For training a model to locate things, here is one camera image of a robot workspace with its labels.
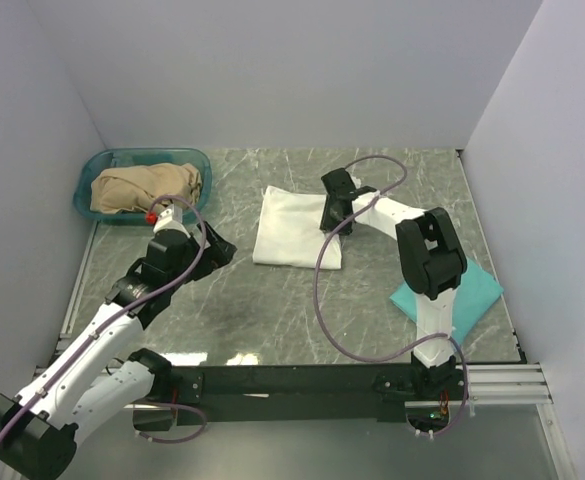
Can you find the folded teal t-shirt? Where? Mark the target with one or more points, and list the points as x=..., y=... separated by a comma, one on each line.
x=477, y=293

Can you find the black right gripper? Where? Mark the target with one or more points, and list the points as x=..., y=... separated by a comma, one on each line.
x=327, y=225

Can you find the teal plastic basket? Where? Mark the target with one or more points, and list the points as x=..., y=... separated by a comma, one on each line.
x=129, y=157

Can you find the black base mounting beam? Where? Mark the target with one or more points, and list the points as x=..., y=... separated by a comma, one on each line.
x=304, y=392

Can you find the white printed t-shirt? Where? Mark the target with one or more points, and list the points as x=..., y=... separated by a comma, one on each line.
x=289, y=229

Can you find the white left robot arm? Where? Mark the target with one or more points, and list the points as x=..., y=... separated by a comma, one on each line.
x=43, y=425

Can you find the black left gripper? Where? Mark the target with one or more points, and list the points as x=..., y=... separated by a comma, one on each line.
x=217, y=253

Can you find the aluminium rail frame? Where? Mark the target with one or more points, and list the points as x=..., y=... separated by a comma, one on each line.
x=491, y=384

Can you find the beige t-shirt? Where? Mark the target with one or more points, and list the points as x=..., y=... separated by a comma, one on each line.
x=135, y=188

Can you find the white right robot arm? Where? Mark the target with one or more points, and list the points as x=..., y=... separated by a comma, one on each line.
x=431, y=257

